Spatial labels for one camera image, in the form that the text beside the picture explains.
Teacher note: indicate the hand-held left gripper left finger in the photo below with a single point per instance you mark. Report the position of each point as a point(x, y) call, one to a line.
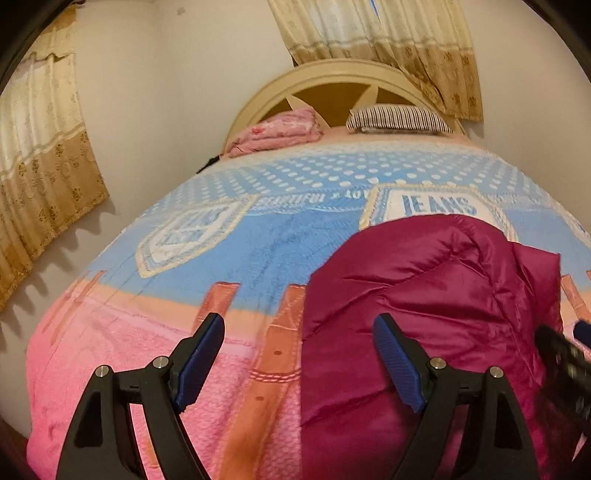
point(199, 360)

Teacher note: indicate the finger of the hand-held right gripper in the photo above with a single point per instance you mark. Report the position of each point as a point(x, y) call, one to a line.
point(563, 355)
point(584, 331)

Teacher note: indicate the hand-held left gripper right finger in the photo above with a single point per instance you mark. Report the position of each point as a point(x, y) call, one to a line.
point(399, 360)

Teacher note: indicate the magenta down jacket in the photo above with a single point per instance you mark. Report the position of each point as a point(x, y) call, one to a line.
point(429, 314)

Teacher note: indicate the printed pink and blue blanket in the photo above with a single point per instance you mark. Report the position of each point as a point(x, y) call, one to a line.
point(207, 267)

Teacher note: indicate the black object beside bed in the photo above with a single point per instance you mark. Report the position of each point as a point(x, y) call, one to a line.
point(209, 165)

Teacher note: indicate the pink bed sheet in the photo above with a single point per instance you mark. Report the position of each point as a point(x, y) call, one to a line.
point(406, 137)

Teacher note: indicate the folded pink floral quilt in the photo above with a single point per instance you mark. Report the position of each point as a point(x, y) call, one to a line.
point(274, 134)

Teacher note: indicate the striped pillow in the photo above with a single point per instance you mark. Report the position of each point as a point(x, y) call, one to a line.
point(397, 118)

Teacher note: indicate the beige floral curtain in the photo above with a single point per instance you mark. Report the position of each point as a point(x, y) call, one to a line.
point(392, 41)
point(41, 166)

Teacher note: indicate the cream wooden headboard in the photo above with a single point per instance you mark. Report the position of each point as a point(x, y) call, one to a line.
point(332, 85)

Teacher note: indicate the dark wooden bed frame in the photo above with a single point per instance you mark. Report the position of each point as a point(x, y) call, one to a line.
point(11, 447)

